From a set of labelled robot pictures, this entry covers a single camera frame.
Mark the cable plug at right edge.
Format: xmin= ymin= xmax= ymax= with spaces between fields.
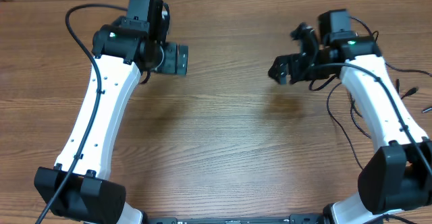
xmin=421 ymin=107 xmax=432 ymax=113

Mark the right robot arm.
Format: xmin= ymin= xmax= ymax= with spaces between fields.
xmin=268 ymin=9 xmax=431 ymax=223

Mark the black cable with barrel plug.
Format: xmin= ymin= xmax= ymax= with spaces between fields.
xmin=349 ymin=14 xmax=432 ymax=100

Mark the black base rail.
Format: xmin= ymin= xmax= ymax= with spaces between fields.
xmin=143 ymin=214 xmax=333 ymax=224

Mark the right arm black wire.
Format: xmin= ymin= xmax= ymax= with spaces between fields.
xmin=308 ymin=63 xmax=432 ymax=224

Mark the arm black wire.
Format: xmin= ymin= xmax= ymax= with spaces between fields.
xmin=33 ymin=3 xmax=129 ymax=224
xmin=308 ymin=63 xmax=432 ymax=224

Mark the black cable with silver plug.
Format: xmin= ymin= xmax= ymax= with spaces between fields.
xmin=394 ymin=78 xmax=420 ymax=100

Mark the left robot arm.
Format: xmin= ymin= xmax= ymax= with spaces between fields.
xmin=34 ymin=0 xmax=188 ymax=224

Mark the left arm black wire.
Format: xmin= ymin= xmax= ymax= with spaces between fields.
xmin=33 ymin=3 xmax=129 ymax=224

